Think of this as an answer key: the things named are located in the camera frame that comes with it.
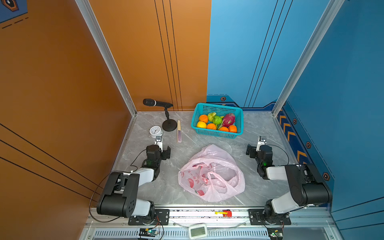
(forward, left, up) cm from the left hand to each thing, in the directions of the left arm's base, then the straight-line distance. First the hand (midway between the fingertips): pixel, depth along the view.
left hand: (160, 145), depth 93 cm
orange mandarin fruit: (+14, -42, -1) cm, 44 cm away
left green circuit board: (-44, 0, -8) cm, 45 cm away
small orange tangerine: (+17, -33, -2) cm, 38 cm away
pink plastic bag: (-20, -32, +2) cm, 38 cm away
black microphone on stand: (+21, -1, -6) cm, 22 cm away
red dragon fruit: (+21, -45, +1) cm, 50 cm away
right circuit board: (-44, -61, -7) cm, 75 cm away
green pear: (+26, -33, 0) cm, 42 cm away
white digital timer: (-43, -24, -5) cm, 50 cm away
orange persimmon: (+25, -28, -2) cm, 38 cm away
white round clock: (+14, +6, -3) cm, 15 cm away
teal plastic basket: (+33, -27, 0) cm, 43 cm away
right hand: (+1, -61, -1) cm, 61 cm away
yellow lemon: (+18, -26, -1) cm, 32 cm away
